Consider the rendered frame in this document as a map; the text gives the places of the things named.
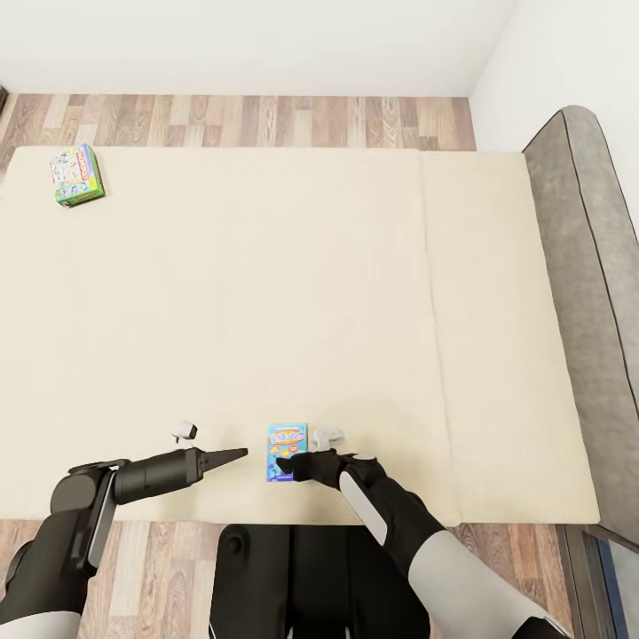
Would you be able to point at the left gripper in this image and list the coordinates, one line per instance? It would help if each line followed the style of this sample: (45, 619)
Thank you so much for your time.
(166, 473)

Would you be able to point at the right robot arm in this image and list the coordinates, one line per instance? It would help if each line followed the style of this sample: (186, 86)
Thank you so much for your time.
(465, 598)

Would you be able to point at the door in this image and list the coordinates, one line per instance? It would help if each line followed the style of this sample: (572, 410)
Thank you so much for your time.
(602, 580)

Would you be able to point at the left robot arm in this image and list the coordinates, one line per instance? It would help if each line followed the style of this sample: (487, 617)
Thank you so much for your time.
(47, 581)

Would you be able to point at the board game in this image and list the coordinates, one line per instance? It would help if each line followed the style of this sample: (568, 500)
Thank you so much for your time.
(75, 175)
(284, 440)

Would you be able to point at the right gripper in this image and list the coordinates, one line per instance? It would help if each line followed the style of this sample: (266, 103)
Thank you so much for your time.
(308, 465)

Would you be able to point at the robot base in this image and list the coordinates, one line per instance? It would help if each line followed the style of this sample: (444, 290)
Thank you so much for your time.
(316, 577)

